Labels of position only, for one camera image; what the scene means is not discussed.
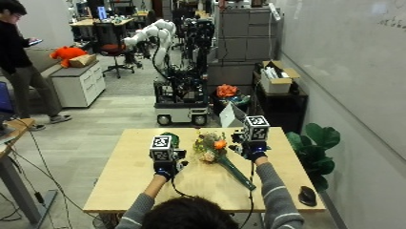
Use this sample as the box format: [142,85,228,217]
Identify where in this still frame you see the person's left hand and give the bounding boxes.
[151,148,190,181]

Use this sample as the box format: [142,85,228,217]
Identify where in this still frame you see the person's right hand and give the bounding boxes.
[227,131,271,162]

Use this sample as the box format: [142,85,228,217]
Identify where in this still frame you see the flower bouquet with green wrap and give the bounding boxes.
[191,129,256,192]

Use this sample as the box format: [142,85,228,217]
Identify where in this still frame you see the white marker cube on right glove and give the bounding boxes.
[240,114,271,143]

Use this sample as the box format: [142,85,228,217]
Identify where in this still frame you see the white marker cube on glove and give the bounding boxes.
[149,135,175,162]
[240,114,271,143]

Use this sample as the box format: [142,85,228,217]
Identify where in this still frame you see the white marker cube on left glove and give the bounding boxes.
[149,135,175,162]

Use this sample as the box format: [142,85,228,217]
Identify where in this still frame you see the white paper bag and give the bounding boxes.
[218,101,248,129]

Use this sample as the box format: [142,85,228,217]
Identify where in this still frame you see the green vase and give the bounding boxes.
[159,132,182,151]

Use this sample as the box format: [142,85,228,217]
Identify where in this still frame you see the black side cabinet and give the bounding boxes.
[251,70,310,135]

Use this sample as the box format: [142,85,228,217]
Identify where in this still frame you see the orange flower bunch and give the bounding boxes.
[215,83,239,99]

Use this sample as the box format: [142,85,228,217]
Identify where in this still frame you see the green leafy potted plant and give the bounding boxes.
[284,122,342,194]

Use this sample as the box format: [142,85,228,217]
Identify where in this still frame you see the open cardboard box with papers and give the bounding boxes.
[256,60,302,95]

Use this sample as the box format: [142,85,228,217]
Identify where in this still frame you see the black computer mouse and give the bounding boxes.
[296,185,318,208]

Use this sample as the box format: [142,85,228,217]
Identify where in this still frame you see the grey filing cabinets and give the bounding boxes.
[206,7,284,95]

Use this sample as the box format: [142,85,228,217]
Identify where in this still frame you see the white drawer cabinet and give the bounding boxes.
[49,60,106,109]

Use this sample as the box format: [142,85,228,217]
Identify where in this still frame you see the whiteboard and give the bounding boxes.
[276,0,406,161]

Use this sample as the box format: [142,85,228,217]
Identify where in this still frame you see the wooden standing desk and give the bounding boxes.
[0,117,58,225]

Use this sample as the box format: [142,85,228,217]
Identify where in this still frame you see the brown paper bag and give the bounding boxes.
[67,53,98,69]

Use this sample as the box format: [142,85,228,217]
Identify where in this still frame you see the black office chair red seat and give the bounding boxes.
[93,21,137,79]

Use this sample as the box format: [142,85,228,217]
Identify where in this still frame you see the orange plush toy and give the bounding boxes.
[47,46,89,69]

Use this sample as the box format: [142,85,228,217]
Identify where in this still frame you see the blue laptop screen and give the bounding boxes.
[0,80,15,116]

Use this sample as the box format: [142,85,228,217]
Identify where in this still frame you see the wooden office desk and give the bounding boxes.
[67,16,135,29]

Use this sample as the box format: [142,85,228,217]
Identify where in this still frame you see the black left glove cable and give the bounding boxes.
[169,177,196,198]

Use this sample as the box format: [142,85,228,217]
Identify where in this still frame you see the black glove cable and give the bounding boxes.
[169,177,196,198]
[236,161,256,229]

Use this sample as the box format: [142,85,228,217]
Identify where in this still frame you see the black right glove cable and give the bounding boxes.
[236,161,256,229]

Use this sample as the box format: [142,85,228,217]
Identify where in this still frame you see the black floor cables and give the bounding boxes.
[0,118,102,229]

